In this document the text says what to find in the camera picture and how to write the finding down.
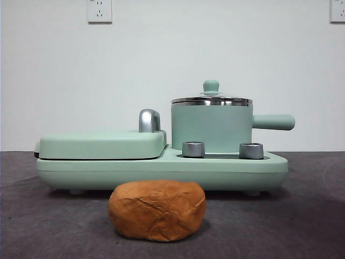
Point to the glass pot lid green knob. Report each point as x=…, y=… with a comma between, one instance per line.
x=211, y=85

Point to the white wall socket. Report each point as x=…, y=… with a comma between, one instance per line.
x=338, y=12
x=99, y=12

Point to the silver control knob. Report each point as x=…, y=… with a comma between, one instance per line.
x=193, y=149
x=251, y=151

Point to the brown potato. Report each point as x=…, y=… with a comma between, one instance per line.
x=157, y=210

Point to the mint green breakfast maker base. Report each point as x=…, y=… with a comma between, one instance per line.
x=161, y=172

